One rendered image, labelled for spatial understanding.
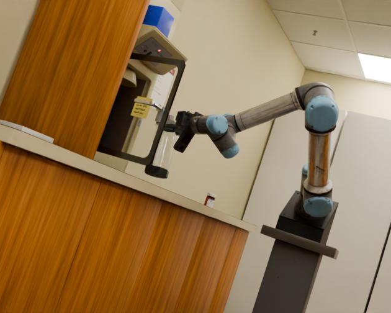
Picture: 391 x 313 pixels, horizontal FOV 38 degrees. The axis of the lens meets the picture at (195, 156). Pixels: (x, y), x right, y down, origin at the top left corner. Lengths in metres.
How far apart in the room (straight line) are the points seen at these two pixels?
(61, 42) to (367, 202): 3.29
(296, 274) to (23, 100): 1.33
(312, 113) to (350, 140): 2.99
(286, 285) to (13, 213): 1.32
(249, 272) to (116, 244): 3.15
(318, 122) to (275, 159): 3.07
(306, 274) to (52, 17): 1.48
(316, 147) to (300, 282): 0.62
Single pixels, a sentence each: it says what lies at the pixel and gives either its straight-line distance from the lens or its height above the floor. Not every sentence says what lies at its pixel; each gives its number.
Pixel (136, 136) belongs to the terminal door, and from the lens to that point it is 2.02.
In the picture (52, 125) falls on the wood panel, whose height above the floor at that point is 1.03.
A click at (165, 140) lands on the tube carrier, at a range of 2.36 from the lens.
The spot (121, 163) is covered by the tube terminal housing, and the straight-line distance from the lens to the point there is 2.39.
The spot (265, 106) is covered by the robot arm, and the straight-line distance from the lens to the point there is 2.25.
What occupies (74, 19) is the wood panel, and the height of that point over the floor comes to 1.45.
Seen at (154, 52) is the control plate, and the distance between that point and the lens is 2.30.
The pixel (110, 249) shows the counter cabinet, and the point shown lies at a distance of 2.00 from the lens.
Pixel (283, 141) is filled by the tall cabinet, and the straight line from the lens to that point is 5.16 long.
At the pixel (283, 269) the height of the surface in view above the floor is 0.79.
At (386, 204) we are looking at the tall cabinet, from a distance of 4.91.
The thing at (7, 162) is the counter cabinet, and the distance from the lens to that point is 1.49.
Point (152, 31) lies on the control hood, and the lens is 2.19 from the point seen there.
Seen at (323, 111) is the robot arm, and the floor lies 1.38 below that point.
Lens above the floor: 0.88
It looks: 6 degrees up
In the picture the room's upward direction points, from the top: 19 degrees clockwise
